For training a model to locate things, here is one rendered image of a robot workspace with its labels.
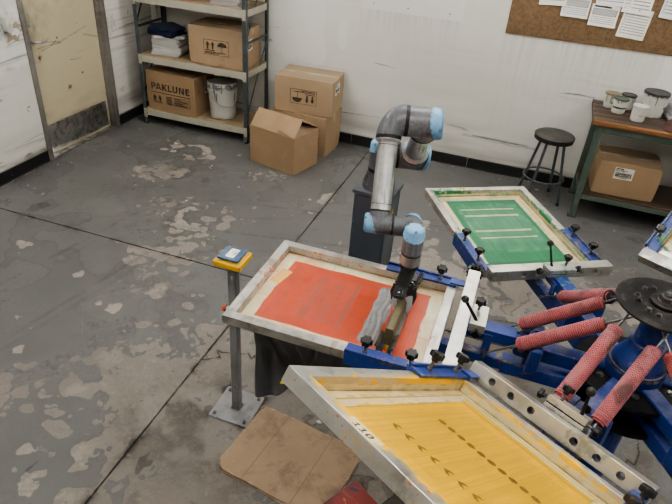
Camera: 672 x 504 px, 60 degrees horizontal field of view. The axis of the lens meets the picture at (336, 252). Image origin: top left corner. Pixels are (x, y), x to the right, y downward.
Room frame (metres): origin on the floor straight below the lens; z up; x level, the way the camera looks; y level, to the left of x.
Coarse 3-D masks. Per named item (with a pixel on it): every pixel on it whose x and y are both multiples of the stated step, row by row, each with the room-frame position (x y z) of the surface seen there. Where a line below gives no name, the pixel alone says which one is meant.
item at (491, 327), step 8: (488, 328) 1.67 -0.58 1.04; (496, 328) 1.67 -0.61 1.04; (504, 328) 1.67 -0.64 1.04; (512, 328) 1.68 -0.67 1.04; (480, 336) 1.66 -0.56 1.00; (496, 336) 1.65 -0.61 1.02; (504, 336) 1.64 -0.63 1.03; (512, 336) 1.63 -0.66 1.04; (504, 344) 1.64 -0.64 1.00; (512, 344) 1.63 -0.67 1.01
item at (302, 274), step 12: (300, 264) 2.10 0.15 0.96; (288, 276) 2.00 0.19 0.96; (300, 276) 2.01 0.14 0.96; (312, 276) 2.02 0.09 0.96; (336, 276) 2.03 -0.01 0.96; (348, 276) 2.04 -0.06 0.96; (288, 288) 1.92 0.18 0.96; (300, 288) 1.93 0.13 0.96; (372, 288) 1.97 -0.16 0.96; (360, 300) 1.88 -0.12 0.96; (372, 300) 1.89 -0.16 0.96; (420, 300) 1.91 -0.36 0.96; (420, 312) 1.84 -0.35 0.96
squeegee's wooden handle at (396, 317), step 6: (402, 300) 1.77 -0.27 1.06; (396, 306) 1.73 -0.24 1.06; (402, 306) 1.73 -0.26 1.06; (396, 312) 1.69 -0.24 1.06; (402, 312) 1.72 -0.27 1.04; (390, 318) 1.65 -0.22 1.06; (396, 318) 1.65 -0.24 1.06; (390, 324) 1.62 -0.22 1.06; (396, 324) 1.63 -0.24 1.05; (390, 330) 1.59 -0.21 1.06; (396, 330) 1.65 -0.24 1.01; (384, 336) 1.60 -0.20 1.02; (390, 336) 1.59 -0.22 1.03; (384, 342) 1.59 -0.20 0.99; (390, 342) 1.59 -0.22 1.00
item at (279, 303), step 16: (272, 304) 1.81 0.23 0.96; (288, 304) 1.81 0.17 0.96; (288, 320) 1.72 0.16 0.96; (304, 320) 1.73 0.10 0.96; (352, 320) 1.75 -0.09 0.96; (336, 336) 1.65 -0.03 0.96; (352, 336) 1.66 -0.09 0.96; (400, 336) 1.68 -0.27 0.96; (416, 336) 1.69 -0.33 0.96; (384, 352) 1.59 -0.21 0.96; (400, 352) 1.59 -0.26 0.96
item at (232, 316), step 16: (272, 256) 2.09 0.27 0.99; (320, 256) 2.14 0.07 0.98; (336, 256) 2.13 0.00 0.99; (272, 272) 2.02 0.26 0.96; (368, 272) 2.08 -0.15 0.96; (384, 272) 2.06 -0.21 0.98; (256, 288) 1.87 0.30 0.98; (432, 288) 2.00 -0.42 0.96; (448, 288) 1.97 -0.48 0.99; (240, 304) 1.75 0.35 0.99; (448, 304) 1.86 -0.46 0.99; (224, 320) 1.67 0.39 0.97; (240, 320) 1.65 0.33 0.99; (256, 320) 1.66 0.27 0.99; (272, 336) 1.62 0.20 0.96; (288, 336) 1.60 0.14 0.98; (304, 336) 1.60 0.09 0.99; (432, 336) 1.66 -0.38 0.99; (336, 352) 1.54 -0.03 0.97
